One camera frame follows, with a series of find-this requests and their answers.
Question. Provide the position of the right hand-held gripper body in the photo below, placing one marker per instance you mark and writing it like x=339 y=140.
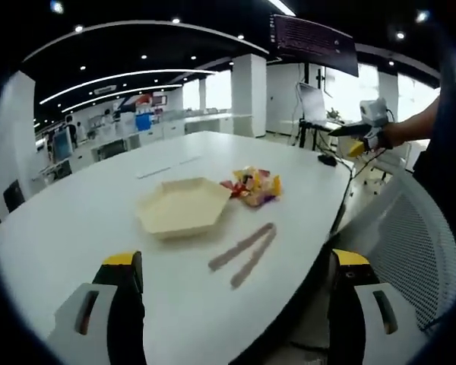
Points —
x=373 y=110

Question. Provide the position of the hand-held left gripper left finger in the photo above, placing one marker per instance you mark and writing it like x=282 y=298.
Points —
x=99 y=327

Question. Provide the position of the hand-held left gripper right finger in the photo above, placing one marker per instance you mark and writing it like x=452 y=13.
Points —
x=368 y=323

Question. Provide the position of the pile of food snacks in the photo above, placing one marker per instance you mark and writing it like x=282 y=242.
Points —
x=256 y=186

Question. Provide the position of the grey-brown food tongs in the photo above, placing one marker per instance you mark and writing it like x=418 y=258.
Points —
x=251 y=243

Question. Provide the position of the cream hexagonal container tray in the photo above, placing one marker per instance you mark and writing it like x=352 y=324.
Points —
x=180 y=207

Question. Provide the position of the small green plant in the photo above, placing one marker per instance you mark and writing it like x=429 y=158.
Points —
x=333 y=113

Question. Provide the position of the small black device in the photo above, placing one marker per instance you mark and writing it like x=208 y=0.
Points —
x=327 y=160

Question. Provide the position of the black laptop stand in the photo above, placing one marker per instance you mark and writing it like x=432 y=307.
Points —
x=308 y=133

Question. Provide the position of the open white laptop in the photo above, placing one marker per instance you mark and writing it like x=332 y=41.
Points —
x=313 y=102

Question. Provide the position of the dark hanging monitor screen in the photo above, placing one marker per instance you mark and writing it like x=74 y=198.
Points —
x=311 y=42

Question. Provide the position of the white mesh office chair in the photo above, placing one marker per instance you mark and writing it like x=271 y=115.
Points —
x=410 y=235

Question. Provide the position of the white machine with screen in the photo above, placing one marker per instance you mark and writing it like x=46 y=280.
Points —
x=62 y=146

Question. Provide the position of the blue box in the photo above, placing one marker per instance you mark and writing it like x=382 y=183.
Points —
x=143 y=122

